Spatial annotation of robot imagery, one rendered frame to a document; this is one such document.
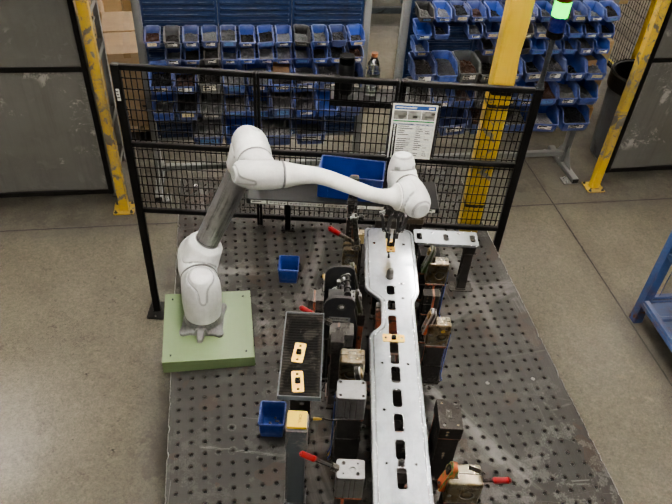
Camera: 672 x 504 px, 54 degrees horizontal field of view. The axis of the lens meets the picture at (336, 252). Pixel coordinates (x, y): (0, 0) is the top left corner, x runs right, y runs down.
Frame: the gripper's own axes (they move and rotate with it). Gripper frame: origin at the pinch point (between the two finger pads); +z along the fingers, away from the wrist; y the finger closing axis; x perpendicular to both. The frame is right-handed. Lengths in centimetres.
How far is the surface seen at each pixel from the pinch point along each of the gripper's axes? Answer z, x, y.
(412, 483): 10, -106, 3
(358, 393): -1, -81, -15
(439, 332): 9.5, -43.4, 17.5
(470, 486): 5, -109, 20
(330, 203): 8.1, 32.4, -26.0
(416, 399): 10, -74, 6
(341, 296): -8, -45, -21
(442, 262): 6.1, -6.9, 21.8
